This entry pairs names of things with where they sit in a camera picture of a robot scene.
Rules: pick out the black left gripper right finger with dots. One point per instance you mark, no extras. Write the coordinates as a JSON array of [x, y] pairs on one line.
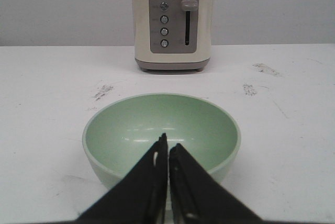
[[196, 196]]

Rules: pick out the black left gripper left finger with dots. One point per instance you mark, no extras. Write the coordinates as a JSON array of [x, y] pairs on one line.
[[141, 194]]

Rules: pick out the green bowl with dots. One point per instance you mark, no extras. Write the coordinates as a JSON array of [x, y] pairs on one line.
[[117, 136]]

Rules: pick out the cream and chrome toaster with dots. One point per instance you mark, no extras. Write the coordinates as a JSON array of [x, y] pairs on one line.
[[172, 35]]

